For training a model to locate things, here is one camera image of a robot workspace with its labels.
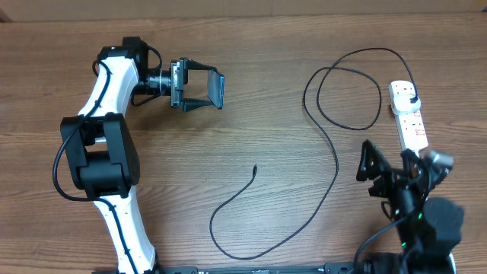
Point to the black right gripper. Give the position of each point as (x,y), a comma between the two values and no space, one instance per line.
(389,181)

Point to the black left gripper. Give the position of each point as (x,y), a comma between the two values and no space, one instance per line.
(177,84)

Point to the blue Galaxy smartphone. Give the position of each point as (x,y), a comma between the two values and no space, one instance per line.
(215,88)

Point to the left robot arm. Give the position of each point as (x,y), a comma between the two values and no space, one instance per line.
(101,154)

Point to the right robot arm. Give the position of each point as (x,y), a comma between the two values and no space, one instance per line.
(429,228)

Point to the white charger plug adapter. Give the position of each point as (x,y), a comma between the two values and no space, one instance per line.
(401,104)

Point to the white power strip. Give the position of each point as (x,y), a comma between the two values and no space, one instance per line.
(410,127)

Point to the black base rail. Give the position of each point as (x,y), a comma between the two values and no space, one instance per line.
(327,268)

